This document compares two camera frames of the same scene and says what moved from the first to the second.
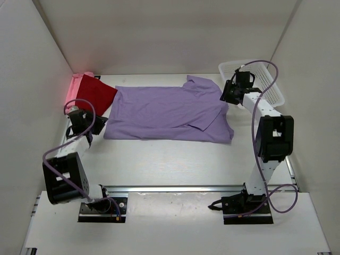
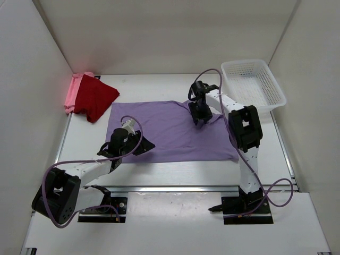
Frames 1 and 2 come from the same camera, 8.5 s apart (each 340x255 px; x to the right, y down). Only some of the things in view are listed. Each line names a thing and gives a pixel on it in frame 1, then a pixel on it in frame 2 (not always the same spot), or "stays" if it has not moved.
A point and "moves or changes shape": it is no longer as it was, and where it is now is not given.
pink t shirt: [73, 88] stays
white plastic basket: [264, 78] stays
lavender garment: [194, 112] moves or changes shape
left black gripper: [100, 121] to [145, 146]
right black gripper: [227, 98] to [198, 116]
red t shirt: [99, 93] stays
